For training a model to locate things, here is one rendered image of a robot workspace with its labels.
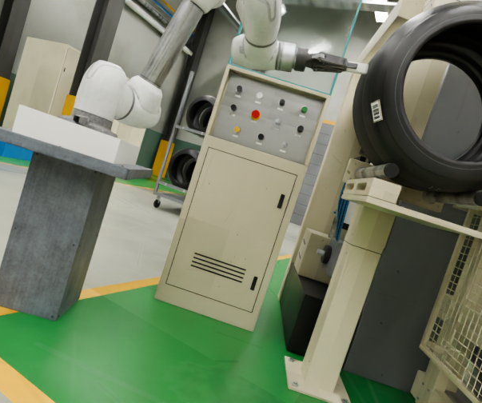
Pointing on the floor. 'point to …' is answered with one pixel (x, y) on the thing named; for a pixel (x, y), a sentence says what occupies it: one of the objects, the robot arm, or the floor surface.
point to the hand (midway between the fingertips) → (356, 67)
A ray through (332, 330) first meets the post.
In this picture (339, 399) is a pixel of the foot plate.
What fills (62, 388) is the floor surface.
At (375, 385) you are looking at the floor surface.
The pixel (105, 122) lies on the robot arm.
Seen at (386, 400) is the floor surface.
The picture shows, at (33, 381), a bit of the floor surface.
